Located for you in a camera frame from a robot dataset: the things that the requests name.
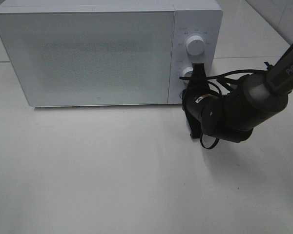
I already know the white microwave door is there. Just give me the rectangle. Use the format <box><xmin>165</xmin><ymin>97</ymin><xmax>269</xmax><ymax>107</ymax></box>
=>
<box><xmin>0</xmin><ymin>12</ymin><xmax>174</xmax><ymax>107</ymax></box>

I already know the white microwave oven body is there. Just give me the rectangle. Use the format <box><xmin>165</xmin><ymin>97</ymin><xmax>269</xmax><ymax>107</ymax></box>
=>
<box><xmin>0</xmin><ymin>0</ymin><xmax>223</xmax><ymax>106</ymax></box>

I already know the white microwave knob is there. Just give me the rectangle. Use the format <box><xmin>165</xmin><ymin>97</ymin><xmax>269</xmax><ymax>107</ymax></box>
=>
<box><xmin>186</xmin><ymin>35</ymin><xmax>206</xmax><ymax>56</ymax></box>
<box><xmin>180</xmin><ymin>66</ymin><xmax>193</xmax><ymax>84</ymax></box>

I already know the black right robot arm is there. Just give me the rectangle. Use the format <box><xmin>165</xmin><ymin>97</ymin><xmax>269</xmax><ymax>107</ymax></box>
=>
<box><xmin>179</xmin><ymin>43</ymin><xmax>293</xmax><ymax>149</ymax></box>

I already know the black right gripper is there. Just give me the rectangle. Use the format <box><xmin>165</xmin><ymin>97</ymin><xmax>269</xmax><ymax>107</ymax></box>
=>
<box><xmin>182</xmin><ymin>63</ymin><xmax>222</xmax><ymax>139</ymax></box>

